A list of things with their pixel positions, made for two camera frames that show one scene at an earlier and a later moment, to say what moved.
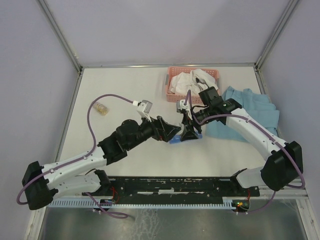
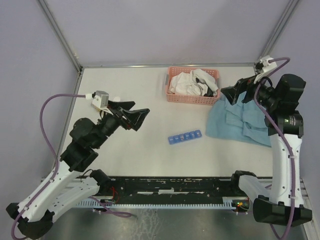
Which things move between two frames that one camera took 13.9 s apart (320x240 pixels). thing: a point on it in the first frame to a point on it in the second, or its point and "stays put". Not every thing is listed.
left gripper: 162,130 to 135,118
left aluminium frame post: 61,36 stays put
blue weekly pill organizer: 176,139 stays put
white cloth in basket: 195,81 stays put
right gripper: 189,133 to 242,85
